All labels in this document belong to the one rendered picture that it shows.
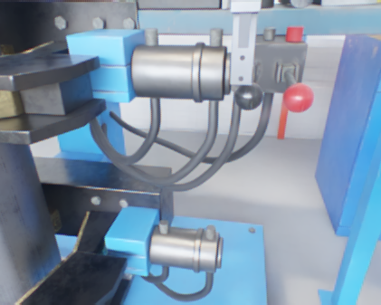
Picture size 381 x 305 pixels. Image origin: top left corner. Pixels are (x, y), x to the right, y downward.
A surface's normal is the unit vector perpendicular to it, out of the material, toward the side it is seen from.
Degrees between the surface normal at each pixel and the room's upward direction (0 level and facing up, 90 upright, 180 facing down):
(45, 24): 90
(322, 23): 90
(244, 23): 120
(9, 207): 90
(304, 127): 90
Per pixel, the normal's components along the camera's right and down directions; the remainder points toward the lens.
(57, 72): 0.77, 0.29
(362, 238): -0.18, 0.45
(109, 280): -0.01, -0.89
